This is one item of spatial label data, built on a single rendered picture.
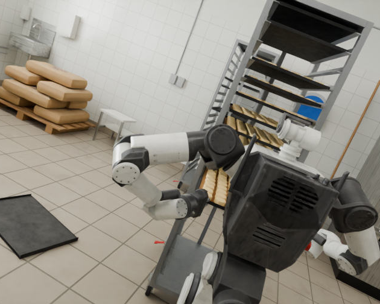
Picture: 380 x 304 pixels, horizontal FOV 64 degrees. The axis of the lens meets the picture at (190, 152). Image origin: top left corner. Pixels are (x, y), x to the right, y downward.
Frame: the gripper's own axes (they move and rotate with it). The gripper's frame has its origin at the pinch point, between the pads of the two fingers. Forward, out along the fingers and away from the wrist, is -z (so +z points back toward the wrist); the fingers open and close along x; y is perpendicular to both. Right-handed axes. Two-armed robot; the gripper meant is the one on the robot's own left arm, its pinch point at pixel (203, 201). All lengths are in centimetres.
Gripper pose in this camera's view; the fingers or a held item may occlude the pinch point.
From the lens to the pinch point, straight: 127.6
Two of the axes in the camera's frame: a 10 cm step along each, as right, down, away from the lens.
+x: 3.6, -9.0, -2.4
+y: -7.4, -4.3, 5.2
